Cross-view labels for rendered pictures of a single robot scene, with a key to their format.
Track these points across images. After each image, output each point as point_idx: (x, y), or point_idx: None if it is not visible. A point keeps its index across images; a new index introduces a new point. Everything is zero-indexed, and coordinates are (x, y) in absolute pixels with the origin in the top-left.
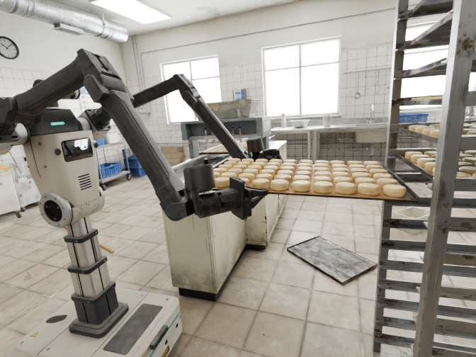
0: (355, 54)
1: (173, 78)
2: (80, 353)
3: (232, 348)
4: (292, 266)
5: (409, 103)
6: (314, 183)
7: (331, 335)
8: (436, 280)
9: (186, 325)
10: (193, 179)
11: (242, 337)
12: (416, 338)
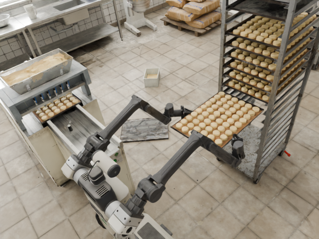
0: None
1: (139, 103)
2: None
3: (173, 205)
4: (136, 149)
5: (235, 69)
6: (241, 121)
7: (192, 163)
8: (267, 127)
9: None
10: (240, 150)
11: (169, 198)
12: (261, 142)
